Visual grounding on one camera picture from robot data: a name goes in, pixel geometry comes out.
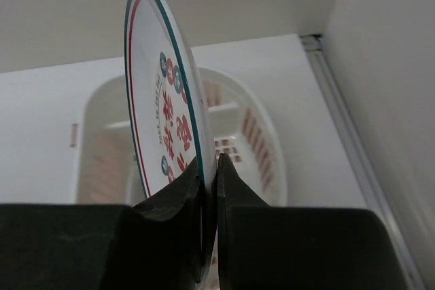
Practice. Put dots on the white plate red Chinese characters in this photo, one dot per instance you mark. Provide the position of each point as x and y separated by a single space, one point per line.
168 111

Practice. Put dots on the white dish rack basket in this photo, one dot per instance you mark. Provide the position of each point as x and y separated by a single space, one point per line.
107 171

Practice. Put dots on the aluminium side rail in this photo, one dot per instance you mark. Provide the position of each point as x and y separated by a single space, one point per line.
362 166

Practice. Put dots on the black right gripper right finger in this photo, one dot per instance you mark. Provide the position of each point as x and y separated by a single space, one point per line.
300 247

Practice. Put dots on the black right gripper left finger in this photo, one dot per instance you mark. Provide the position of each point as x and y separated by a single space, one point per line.
156 244

